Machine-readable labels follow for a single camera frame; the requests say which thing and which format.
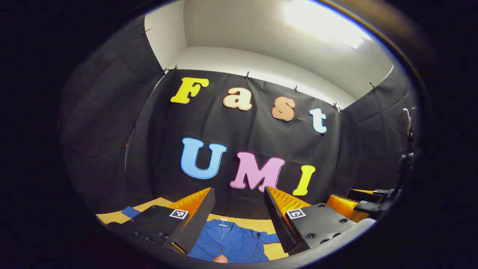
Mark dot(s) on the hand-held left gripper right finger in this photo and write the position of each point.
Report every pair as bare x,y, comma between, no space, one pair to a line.
278,213

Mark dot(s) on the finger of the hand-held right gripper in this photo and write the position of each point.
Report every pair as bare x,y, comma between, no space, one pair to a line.
364,196
343,205

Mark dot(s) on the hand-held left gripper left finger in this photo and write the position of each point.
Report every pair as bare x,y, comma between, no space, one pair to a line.
199,216

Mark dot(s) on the blue knit cardigan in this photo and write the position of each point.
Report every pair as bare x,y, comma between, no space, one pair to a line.
235,243

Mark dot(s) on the black backdrop cloth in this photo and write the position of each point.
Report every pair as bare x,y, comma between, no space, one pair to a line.
149,149

